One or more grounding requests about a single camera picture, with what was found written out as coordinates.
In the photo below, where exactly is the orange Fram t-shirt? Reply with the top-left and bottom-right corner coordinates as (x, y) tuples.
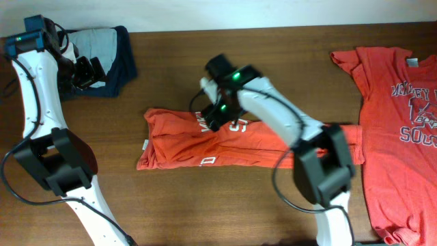
(136, 108), (365, 171)

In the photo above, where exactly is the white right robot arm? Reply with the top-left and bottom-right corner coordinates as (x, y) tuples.
(200, 54), (356, 245)

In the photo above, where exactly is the light grey folded shirt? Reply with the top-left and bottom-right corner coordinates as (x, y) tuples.
(59, 28), (117, 74)

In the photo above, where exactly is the dark navy folded garment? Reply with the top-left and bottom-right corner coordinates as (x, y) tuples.
(57, 26), (138, 100)

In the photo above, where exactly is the red soccer t-shirt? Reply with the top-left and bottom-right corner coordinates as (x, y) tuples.
(330, 47), (436, 245)

